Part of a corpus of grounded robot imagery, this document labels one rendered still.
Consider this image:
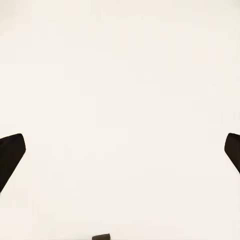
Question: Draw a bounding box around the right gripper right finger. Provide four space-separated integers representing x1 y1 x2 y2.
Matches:
224 133 240 173

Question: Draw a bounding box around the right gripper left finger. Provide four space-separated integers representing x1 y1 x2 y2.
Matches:
0 133 26 193

